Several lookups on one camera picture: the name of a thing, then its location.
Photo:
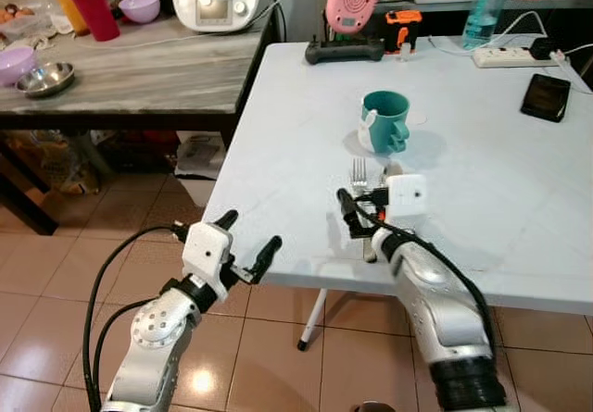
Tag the white box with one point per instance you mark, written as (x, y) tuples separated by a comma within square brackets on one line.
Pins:
[(199, 157)]

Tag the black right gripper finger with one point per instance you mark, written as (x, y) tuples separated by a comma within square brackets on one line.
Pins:
[(350, 210)]

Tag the blue clear water bottle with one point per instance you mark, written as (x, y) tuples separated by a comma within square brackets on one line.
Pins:
[(484, 14)]

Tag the silver metal fork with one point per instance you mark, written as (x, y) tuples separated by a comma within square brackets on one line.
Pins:
[(359, 173)]

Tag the black appliance base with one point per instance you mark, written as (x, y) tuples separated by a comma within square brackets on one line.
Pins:
[(345, 52)]

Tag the black plug adapter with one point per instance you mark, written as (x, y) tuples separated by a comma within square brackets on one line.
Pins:
[(543, 48)]

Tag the black smartphone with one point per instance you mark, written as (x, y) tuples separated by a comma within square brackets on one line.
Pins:
[(546, 97)]

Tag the white table leg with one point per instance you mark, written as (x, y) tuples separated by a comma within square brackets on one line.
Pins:
[(312, 319)]

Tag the pink round appliance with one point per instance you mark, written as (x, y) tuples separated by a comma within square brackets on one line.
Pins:
[(352, 0)]

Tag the yellow patterned bag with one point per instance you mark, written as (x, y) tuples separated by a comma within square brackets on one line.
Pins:
[(56, 160)]

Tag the stainless steel bowl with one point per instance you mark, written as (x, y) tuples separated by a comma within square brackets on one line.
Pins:
[(46, 79)]

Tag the orange bottle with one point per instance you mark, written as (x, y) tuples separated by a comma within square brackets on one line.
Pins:
[(67, 5)]

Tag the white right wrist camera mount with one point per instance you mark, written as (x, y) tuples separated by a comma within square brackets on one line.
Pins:
[(408, 197)]

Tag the white power strip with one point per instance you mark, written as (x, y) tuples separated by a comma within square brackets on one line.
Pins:
[(500, 57)]

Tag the red plastic tumbler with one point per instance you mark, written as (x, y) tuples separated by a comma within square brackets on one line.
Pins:
[(93, 9)]

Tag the dark marble-top table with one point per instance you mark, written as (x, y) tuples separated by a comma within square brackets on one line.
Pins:
[(111, 120)]

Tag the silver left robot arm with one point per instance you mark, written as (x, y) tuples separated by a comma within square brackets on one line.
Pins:
[(157, 338)]

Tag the pale purple bowl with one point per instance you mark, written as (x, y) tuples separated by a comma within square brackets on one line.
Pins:
[(14, 65)]

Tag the small purple bowl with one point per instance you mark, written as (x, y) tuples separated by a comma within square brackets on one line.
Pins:
[(140, 7)]

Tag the teal and white mug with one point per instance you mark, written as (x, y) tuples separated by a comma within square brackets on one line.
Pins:
[(384, 120)]

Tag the orange and black tool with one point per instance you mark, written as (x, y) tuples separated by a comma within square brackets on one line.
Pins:
[(403, 28)]

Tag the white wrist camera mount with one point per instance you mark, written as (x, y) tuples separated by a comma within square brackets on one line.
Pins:
[(206, 250), (408, 197)]

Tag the white kitchen machine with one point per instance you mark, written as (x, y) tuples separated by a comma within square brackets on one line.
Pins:
[(218, 5)]

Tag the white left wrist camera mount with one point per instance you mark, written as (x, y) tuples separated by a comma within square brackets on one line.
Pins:
[(206, 250)]

